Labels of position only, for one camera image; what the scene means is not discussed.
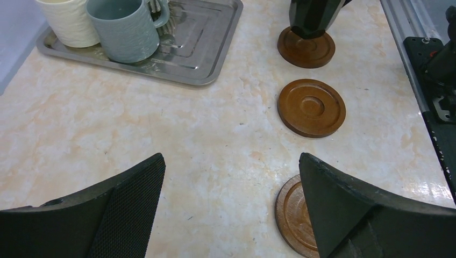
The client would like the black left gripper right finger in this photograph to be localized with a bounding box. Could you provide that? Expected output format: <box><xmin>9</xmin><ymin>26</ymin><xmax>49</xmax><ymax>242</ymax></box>
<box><xmin>299</xmin><ymin>153</ymin><xmax>455</xmax><ymax>257</ymax></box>

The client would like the brown wooden coaster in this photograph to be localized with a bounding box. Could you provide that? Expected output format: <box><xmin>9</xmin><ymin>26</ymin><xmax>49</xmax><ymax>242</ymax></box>
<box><xmin>275</xmin><ymin>175</ymin><xmax>319</xmax><ymax>257</ymax></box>
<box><xmin>277</xmin><ymin>79</ymin><xmax>346</xmax><ymax>138</ymax></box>
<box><xmin>277</xmin><ymin>27</ymin><xmax>336</xmax><ymax>69</ymax></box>

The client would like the silver metal tray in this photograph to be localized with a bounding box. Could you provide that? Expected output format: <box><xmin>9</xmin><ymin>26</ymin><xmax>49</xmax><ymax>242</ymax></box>
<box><xmin>36</xmin><ymin>1</ymin><xmax>244</xmax><ymax>87</ymax></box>

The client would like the grey blue mug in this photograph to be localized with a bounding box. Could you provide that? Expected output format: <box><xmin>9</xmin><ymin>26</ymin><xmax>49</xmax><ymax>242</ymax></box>
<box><xmin>85</xmin><ymin>0</ymin><xmax>170</xmax><ymax>63</ymax></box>

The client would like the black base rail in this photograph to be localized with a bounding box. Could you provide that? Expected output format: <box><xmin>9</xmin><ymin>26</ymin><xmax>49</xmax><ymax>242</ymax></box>
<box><xmin>403</xmin><ymin>5</ymin><xmax>455</xmax><ymax>197</ymax></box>

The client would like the cream mug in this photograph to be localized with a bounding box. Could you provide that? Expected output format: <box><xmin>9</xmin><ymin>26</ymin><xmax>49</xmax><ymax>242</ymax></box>
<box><xmin>35</xmin><ymin>0</ymin><xmax>99</xmax><ymax>48</ymax></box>

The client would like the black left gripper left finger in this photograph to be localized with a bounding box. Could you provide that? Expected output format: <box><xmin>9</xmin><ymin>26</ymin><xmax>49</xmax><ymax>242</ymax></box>
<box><xmin>1</xmin><ymin>153</ymin><xmax>166</xmax><ymax>257</ymax></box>

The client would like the black mug white inside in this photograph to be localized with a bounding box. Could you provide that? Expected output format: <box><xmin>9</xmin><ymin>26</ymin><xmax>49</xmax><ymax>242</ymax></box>
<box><xmin>289</xmin><ymin>0</ymin><xmax>351</xmax><ymax>39</ymax></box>

